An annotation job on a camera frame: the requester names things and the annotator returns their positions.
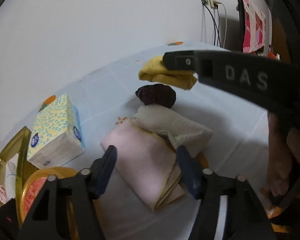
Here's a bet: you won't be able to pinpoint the yellow cloth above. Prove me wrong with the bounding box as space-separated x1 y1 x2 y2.
138 56 197 90

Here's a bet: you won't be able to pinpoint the white waffle towel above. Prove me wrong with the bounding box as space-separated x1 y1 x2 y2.
133 104 213 158

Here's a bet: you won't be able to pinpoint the dark purple velvet scrunchie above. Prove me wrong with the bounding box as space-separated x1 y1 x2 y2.
135 83 177 108

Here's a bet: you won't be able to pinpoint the pink towel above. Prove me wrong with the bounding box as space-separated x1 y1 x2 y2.
101 120 185 211

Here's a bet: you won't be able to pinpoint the pink scrunched cloth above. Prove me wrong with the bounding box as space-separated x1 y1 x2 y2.
0 185 8 204

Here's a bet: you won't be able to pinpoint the white knit glove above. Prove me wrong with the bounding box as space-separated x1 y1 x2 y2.
5 161 17 200

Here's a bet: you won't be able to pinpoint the black fuzzy cloth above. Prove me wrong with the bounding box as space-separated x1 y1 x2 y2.
0 198 19 239

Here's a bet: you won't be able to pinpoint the person's hand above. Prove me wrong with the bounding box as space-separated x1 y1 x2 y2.
267 112 300 197

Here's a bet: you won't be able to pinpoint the red plastic bag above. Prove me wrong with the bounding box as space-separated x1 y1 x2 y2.
268 51 280 60

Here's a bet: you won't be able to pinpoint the yellow dotted tissue pack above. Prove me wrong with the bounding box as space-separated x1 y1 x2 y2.
27 94 85 169

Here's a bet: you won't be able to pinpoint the pink patterned cloth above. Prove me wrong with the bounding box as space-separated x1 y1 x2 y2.
237 0 266 54

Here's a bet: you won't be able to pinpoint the round gold pink lid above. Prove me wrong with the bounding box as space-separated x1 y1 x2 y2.
19 166 81 240

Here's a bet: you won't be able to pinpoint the tomato print tablecloth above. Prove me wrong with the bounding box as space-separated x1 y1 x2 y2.
0 41 291 240

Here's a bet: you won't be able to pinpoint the gold metal tin box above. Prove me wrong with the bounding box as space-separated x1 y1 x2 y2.
0 126 35 212

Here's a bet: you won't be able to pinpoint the hanging power cables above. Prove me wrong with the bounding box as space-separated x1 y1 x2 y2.
201 2 228 48

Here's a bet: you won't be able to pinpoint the wall power outlet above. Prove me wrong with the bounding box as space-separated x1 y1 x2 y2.
201 0 218 9

